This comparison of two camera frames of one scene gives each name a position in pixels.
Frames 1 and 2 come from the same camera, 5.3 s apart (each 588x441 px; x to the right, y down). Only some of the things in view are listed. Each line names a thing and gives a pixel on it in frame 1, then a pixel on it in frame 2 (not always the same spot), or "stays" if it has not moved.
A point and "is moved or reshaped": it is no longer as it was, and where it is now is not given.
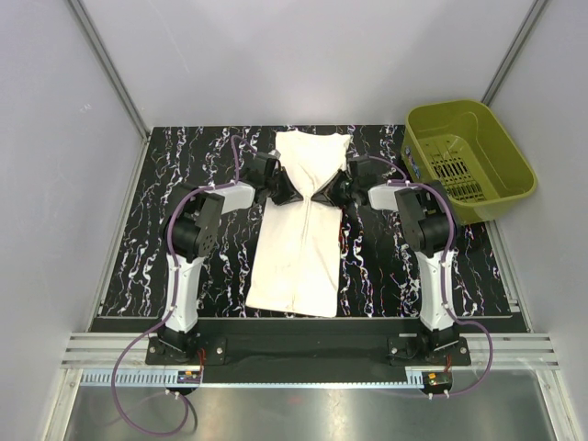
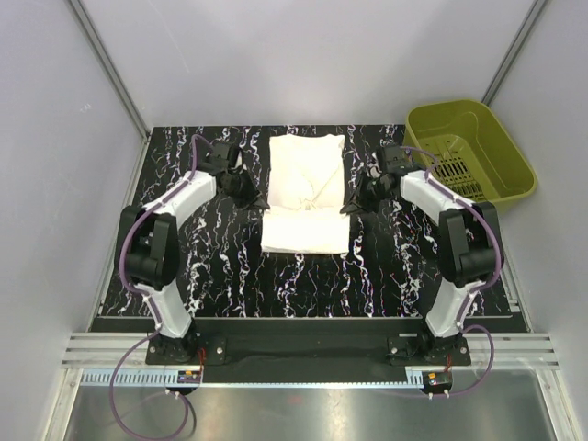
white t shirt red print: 297,263 is moved or reshaped
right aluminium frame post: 514,52 stays
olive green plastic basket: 457,143 stays
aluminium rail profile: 106,350 stays
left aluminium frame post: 110,69 stays
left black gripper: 290,194 -> 254,199
